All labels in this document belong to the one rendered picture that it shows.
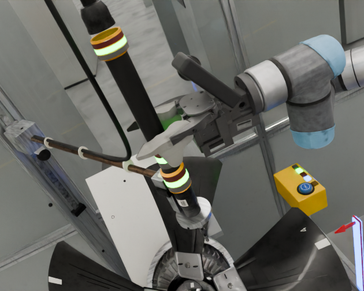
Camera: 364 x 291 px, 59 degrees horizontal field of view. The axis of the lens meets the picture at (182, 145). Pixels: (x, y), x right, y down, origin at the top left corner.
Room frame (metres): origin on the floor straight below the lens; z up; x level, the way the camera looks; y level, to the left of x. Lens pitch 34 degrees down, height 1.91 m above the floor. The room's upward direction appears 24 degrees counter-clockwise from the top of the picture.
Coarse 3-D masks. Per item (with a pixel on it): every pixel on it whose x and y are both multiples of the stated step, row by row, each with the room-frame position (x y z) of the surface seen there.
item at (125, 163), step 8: (48, 0) 0.51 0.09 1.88; (56, 16) 0.51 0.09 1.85; (64, 24) 0.51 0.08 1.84; (64, 32) 0.51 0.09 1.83; (72, 40) 0.51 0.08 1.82; (72, 48) 0.51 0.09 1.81; (80, 56) 0.51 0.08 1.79; (80, 64) 0.51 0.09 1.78; (88, 72) 0.51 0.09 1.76; (96, 88) 0.51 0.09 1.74; (104, 96) 0.51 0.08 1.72; (104, 104) 0.51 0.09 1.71; (112, 112) 0.51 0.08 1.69; (112, 120) 0.51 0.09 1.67; (120, 128) 0.51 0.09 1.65; (40, 136) 0.84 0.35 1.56; (120, 136) 0.51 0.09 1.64; (56, 144) 0.77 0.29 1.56; (64, 144) 0.73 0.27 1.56; (128, 144) 0.52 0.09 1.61; (80, 152) 0.67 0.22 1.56; (88, 152) 0.65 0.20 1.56; (96, 152) 0.63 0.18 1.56; (128, 152) 0.52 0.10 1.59; (112, 160) 0.58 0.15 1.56; (120, 160) 0.55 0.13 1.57; (128, 160) 0.54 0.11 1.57
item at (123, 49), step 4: (128, 44) 0.44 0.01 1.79; (120, 48) 0.42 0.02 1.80; (124, 48) 0.43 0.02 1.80; (116, 52) 0.42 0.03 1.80; (120, 52) 0.42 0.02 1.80; (100, 56) 0.43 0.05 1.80; (104, 56) 0.42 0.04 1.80; (108, 56) 0.42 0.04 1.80; (112, 56) 0.42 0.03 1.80; (116, 56) 0.42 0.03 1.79; (104, 60) 0.43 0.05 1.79
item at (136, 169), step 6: (48, 144) 0.81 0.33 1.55; (54, 144) 0.78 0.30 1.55; (66, 150) 0.73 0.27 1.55; (72, 150) 0.71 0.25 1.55; (84, 156) 0.67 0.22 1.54; (90, 156) 0.65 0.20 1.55; (96, 156) 0.63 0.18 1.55; (102, 162) 0.61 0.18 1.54; (108, 162) 0.59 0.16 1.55; (114, 162) 0.58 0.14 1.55; (120, 162) 0.57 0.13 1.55; (132, 168) 0.53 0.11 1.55; (138, 168) 0.52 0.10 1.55; (144, 168) 0.52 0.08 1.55; (144, 174) 0.50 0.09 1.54; (150, 174) 0.49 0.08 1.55
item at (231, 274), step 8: (224, 272) 0.48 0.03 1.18; (232, 272) 0.47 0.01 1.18; (216, 280) 0.47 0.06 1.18; (224, 280) 0.46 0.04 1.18; (232, 280) 0.45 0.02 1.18; (240, 280) 0.45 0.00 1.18; (216, 288) 0.45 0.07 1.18; (224, 288) 0.44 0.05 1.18; (232, 288) 0.44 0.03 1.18; (240, 288) 0.43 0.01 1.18
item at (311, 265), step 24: (288, 216) 0.54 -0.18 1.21; (264, 240) 0.51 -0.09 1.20; (288, 240) 0.48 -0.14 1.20; (312, 240) 0.46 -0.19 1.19; (240, 264) 0.48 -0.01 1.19; (264, 264) 0.45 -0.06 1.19; (288, 264) 0.43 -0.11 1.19; (312, 264) 0.41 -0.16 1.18; (336, 264) 0.39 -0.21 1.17; (264, 288) 0.40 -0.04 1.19; (288, 288) 0.38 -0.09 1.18; (312, 288) 0.37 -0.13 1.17; (336, 288) 0.35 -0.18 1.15
